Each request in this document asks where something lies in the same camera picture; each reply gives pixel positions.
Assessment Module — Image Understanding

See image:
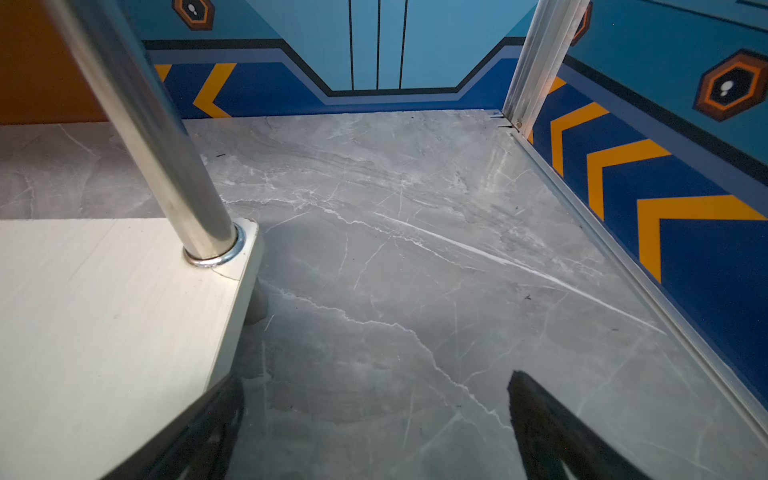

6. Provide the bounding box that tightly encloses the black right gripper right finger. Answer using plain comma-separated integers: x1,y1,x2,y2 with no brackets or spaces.
507,371,648,479

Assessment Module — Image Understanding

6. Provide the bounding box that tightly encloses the white two-tier metal shelf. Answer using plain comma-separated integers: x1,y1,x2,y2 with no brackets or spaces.
1,1,267,479

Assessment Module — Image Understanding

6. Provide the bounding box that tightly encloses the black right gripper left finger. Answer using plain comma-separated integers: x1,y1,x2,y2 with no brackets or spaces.
105,374,245,479

